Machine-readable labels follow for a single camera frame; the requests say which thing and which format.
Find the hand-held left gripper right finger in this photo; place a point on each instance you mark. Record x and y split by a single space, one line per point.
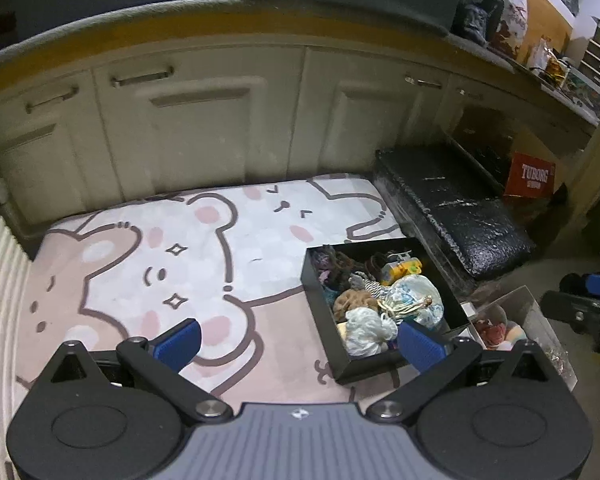
422 350

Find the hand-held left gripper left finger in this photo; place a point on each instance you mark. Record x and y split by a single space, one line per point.
177 347

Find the black cardboard box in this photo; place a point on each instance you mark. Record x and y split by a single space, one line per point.
370 366

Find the blue white floral pouch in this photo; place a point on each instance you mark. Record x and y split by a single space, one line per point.
420 292

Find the white yarn scrunchie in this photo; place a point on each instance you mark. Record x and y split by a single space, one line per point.
365 327

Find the brown fluffy scrunchie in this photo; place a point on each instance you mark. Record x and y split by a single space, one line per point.
352 302

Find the purple white braided scrunchie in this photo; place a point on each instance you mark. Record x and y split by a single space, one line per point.
367 285

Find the dark crochet scrunchie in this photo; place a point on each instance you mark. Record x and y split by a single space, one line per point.
340 262

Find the clear plastic box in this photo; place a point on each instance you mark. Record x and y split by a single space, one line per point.
525 310

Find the bear printed blanket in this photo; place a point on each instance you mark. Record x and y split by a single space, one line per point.
180 240

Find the red Tuborg box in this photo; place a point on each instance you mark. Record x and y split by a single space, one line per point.
530 175

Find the black foil-wrapped cushion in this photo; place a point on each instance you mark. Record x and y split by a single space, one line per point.
455 210

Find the white ribbed suitcase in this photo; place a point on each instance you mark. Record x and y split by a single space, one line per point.
0 285

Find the cream cabinet door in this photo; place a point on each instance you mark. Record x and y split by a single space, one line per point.
200 145
370 125
40 160

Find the shiny snack bag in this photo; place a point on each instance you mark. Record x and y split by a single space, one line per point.
555 65

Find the cream cabinet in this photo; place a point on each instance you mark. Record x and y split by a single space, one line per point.
280 135

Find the patterned cushion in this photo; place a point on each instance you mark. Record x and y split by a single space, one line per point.
510 25

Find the black bag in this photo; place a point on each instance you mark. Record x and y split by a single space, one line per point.
480 10

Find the grey countertop with wooden edge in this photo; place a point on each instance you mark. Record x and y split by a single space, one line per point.
230 30

